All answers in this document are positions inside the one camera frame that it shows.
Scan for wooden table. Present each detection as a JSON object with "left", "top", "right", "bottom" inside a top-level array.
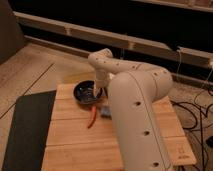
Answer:
[{"left": 41, "top": 84, "right": 197, "bottom": 171}]

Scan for black cables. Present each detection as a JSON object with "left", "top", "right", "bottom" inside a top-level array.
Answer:
[{"left": 170, "top": 84, "right": 213, "bottom": 171}]

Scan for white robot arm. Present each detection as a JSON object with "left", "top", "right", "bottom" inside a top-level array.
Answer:
[{"left": 88, "top": 49, "right": 174, "bottom": 171}]

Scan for black floor mat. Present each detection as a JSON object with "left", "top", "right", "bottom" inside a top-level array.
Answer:
[{"left": 1, "top": 90, "right": 56, "bottom": 171}]

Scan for white wooden shelf rail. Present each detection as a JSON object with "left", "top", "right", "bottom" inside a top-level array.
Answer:
[{"left": 13, "top": 11, "right": 213, "bottom": 69}]

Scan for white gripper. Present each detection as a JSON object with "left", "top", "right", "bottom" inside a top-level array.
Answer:
[{"left": 94, "top": 70, "right": 110, "bottom": 94}]

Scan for dark ceramic bowl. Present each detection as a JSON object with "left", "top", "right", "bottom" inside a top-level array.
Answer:
[{"left": 73, "top": 80, "right": 103, "bottom": 105}]

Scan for white cable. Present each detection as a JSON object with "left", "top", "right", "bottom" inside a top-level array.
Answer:
[{"left": 175, "top": 48, "right": 184, "bottom": 84}]

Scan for blue sponge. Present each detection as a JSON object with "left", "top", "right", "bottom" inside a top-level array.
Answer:
[{"left": 100, "top": 106, "right": 111, "bottom": 117}]

